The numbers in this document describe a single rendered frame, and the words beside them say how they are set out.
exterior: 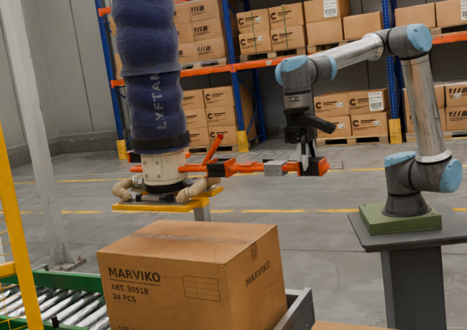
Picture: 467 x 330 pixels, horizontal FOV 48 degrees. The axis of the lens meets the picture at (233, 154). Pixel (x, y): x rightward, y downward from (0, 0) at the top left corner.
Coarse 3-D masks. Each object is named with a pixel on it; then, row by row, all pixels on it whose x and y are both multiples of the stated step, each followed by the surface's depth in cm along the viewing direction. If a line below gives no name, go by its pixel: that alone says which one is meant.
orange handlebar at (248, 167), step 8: (136, 168) 209; (184, 168) 199; (192, 168) 198; (200, 168) 196; (232, 168) 190; (240, 168) 189; (248, 168) 187; (256, 168) 186; (288, 168) 181; (296, 168) 180; (328, 168) 177
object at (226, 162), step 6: (210, 162) 195; (216, 162) 198; (222, 162) 196; (228, 162) 191; (234, 162) 196; (210, 168) 192; (216, 168) 191; (222, 168) 191; (210, 174) 193; (216, 174) 192; (222, 174) 190; (228, 174) 191
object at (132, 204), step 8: (128, 200) 205; (136, 200) 202; (144, 200) 203; (152, 200) 201; (160, 200) 200; (168, 200) 196; (176, 200) 198; (192, 200) 197; (112, 208) 204; (120, 208) 202; (128, 208) 200; (136, 208) 198; (144, 208) 197; (152, 208) 195; (160, 208) 194; (168, 208) 192; (176, 208) 191; (184, 208) 189; (192, 208) 192
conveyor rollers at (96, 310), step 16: (0, 288) 294; (16, 288) 292; (48, 288) 288; (0, 304) 272; (16, 304) 270; (48, 304) 265; (64, 304) 262; (80, 304) 260; (96, 304) 257; (48, 320) 244; (64, 320) 250; (80, 320) 246; (96, 320) 243
